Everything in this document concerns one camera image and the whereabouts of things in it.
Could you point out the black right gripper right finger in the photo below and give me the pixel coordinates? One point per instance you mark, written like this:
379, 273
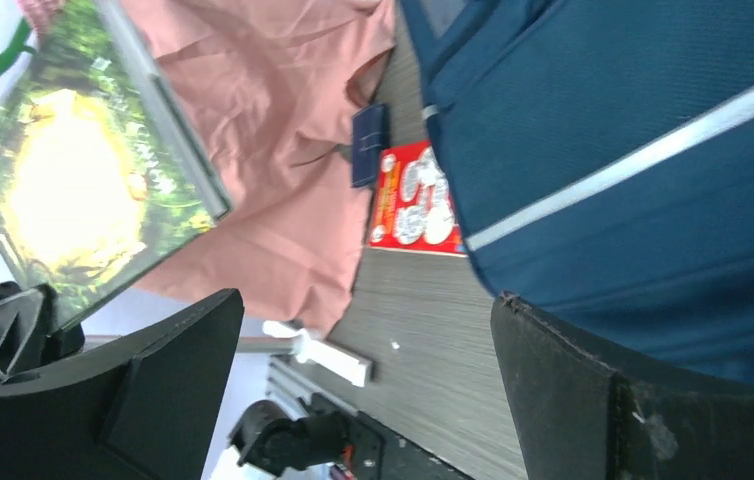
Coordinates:
587, 408

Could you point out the small navy blue booklet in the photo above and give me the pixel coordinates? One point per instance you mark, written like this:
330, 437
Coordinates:
369, 138

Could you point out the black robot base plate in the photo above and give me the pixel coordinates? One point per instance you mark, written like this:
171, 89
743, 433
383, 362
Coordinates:
375, 451

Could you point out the navy blue student backpack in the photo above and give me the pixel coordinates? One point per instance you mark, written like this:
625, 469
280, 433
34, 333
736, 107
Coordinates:
600, 156

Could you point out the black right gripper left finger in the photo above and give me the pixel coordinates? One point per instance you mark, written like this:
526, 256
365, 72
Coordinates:
143, 406

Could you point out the green jungle cover book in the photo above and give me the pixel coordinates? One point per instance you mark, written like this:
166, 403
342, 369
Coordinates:
101, 175

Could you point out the red cover book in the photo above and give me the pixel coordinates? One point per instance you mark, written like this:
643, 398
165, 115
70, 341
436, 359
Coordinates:
412, 209

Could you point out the pink cloth garment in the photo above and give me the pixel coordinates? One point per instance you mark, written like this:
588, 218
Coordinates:
272, 88

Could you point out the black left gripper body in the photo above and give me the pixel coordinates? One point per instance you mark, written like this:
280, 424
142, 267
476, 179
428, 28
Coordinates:
28, 338

